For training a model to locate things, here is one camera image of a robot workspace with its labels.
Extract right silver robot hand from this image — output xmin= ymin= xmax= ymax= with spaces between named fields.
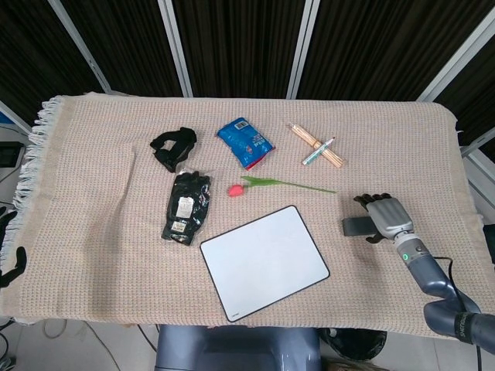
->
xmin=353 ymin=192 xmax=415 ymax=245

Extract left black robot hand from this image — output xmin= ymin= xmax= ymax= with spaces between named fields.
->
xmin=0 ymin=206 xmax=28 ymax=289

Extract dark grey board eraser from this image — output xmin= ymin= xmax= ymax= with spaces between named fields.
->
xmin=341 ymin=216 xmax=374 ymax=237

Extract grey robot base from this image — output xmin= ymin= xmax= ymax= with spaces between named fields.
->
xmin=154 ymin=324 xmax=324 ymax=371

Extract white dry-erase board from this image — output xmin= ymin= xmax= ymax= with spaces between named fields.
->
xmin=200 ymin=205 xmax=331 ymax=323

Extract beige woven tablecloth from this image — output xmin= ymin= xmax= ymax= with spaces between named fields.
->
xmin=9 ymin=91 xmax=486 ymax=332

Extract green white marker pen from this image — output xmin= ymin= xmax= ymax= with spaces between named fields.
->
xmin=302 ymin=136 xmax=336 ymax=167

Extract black box device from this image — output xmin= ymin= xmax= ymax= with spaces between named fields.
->
xmin=0 ymin=141 xmax=25 ymax=168

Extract bundle of wooden sticks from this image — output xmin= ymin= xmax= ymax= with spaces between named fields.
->
xmin=286 ymin=122 xmax=347 ymax=169

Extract black waste bin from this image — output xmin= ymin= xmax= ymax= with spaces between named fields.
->
xmin=319 ymin=328 xmax=388 ymax=362

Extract red artificial tulip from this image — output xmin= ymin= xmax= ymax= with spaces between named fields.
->
xmin=227 ymin=175 xmax=337 ymax=199

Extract blue snack bag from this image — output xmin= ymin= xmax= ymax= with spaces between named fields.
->
xmin=216 ymin=117 xmax=276 ymax=171

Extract black gloves in plastic bag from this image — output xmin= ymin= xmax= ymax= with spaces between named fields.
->
xmin=161 ymin=169 xmax=214 ymax=247

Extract black cloth bundle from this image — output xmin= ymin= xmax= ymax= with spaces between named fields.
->
xmin=149 ymin=126 xmax=199 ymax=174

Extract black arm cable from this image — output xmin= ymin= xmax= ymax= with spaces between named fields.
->
xmin=429 ymin=256 xmax=484 ymax=316

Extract white aluminium partition post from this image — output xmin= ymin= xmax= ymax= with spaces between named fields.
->
xmin=285 ymin=0 xmax=321 ymax=98
xmin=417 ymin=13 xmax=495 ymax=102
xmin=156 ymin=0 xmax=193 ymax=97
xmin=48 ymin=0 xmax=116 ymax=94
xmin=0 ymin=100 xmax=32 ymax=134
xmin=459 ymin=131 xmax=495 ymax=156

